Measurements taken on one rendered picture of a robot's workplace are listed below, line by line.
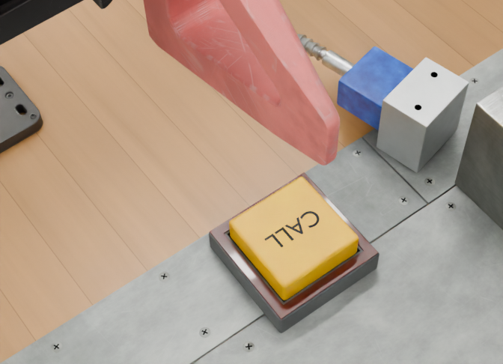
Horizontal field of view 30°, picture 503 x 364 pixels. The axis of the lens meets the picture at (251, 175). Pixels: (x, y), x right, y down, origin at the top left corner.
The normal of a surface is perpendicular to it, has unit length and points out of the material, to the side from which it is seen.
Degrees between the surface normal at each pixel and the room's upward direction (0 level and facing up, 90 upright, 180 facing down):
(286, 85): 90
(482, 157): 90
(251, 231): 0
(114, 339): 0
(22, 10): 91
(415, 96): 0
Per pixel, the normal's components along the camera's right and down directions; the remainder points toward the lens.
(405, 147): -0.66, 0.63
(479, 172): -0.81, 0.50
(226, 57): -0.24, -0.75
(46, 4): 0.61, 0.65
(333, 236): -0.03, -0.56
